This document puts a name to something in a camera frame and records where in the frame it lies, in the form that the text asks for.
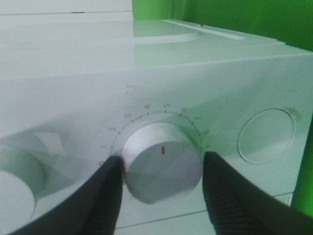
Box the round white door button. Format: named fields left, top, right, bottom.
left=237, top=108, right=295, bottom=164

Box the white microwave oven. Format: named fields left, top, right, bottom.
left=0, top=0, right=313, bottom=235

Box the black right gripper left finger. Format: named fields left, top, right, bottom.
left=13, top=156, right=122, bottom=235

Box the white microwave knob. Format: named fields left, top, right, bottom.
left=0, top=134, right=46, bottom=235
left=122, top=122, right=202, bottom=204

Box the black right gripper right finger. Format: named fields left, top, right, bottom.
left=202, top=152, right=313, bottom=235

